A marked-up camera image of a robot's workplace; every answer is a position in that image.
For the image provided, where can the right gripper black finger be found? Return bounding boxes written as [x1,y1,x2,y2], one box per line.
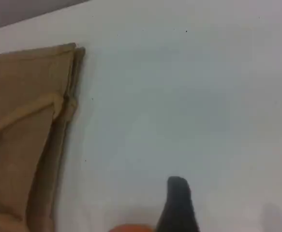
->
[154,176,202,232]

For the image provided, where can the orange fruit with stem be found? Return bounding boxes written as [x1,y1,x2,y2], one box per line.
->
[109,223,156,232]

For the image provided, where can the brown jute tote bag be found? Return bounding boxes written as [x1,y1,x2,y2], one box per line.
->
[0,42,86,232]

